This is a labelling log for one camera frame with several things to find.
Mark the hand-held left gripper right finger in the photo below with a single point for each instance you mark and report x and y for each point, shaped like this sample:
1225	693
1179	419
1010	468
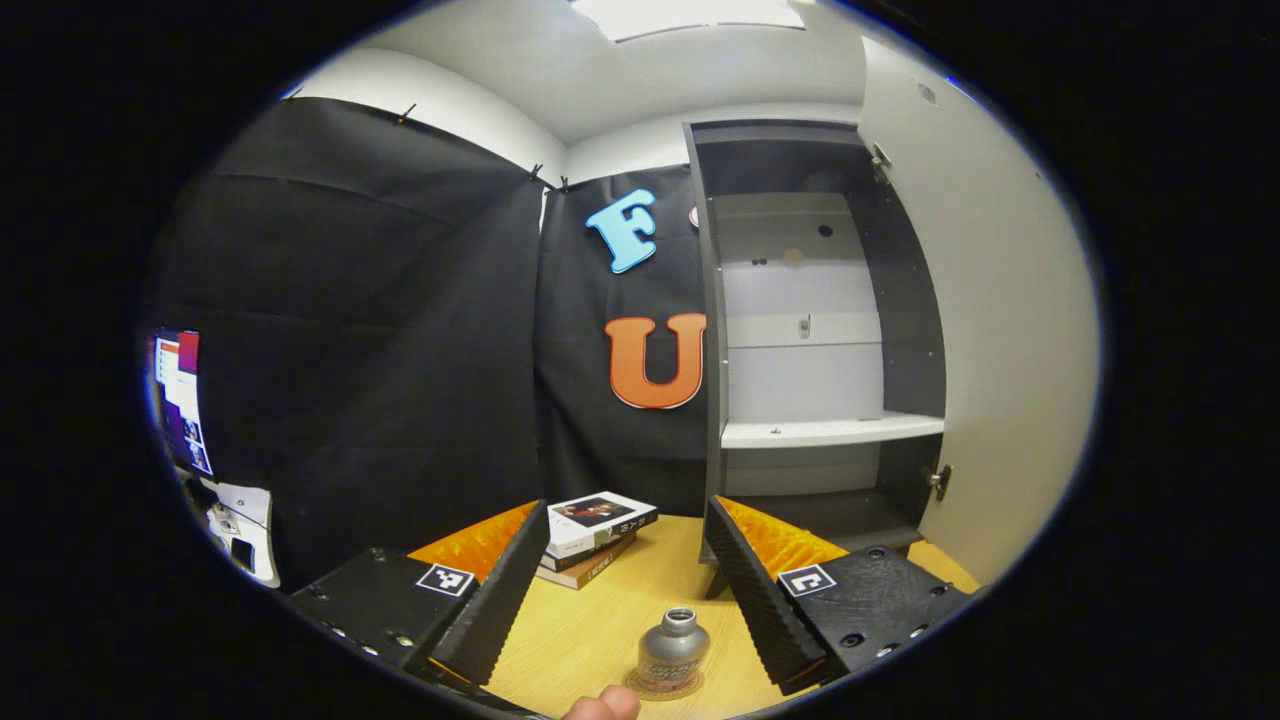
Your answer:
760	600

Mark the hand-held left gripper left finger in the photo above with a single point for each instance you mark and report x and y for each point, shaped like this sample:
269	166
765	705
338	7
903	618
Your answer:
500	600

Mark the silver metal bottle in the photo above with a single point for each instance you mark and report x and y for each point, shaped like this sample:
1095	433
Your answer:
672	650

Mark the dark grey cabinet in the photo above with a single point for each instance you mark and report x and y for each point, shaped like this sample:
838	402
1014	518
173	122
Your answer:
900	330

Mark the light grey cabinet door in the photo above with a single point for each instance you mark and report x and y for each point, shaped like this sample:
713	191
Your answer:
1000	350

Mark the white cabinet shelf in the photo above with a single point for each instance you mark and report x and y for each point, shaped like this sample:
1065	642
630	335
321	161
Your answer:
830	430

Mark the metal door hinge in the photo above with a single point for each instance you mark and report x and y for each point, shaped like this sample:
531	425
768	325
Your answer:
880	160
940	482

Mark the brown book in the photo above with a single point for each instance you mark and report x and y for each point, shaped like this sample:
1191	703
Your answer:
592	572

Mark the white book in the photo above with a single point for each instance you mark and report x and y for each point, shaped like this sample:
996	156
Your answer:
595	510

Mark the white flat object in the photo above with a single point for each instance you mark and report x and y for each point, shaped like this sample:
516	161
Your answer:
262	562

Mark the white paper sheet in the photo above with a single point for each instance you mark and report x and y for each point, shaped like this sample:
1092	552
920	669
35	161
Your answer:
245	498

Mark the black backdrop cloth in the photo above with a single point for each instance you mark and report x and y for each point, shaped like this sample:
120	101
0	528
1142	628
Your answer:
350	350

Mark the computer monitor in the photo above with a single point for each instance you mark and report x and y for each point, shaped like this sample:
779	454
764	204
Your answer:
180	400

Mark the long ceiling light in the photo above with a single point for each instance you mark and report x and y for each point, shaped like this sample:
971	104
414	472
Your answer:
690	15

